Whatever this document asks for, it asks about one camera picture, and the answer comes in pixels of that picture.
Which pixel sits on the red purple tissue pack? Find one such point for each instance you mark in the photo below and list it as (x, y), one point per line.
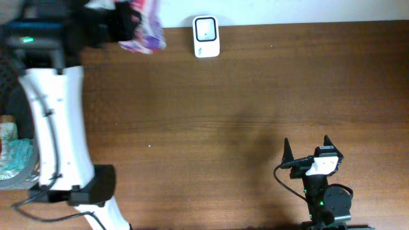
(148, 34)

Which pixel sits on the white barcode scanner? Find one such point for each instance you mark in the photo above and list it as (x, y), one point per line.
(206, 36)

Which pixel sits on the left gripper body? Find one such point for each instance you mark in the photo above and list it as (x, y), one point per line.
(96, 24)

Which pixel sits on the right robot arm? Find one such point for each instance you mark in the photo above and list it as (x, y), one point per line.
(328, 204)

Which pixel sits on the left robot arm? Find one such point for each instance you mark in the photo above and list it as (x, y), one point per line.
(44, 43)

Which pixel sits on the teal packet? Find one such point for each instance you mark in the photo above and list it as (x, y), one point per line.
(15, 156)

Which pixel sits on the white tube with cork cap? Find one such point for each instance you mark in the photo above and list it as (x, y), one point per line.
(9, 133)

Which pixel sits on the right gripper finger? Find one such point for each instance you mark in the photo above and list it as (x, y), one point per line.
(327, 141)
(287, 154)

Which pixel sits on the grey plastic mesh basket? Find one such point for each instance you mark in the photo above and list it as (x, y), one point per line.
(15, 103)

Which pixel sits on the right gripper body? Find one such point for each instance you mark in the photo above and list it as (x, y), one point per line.
(299, 172)

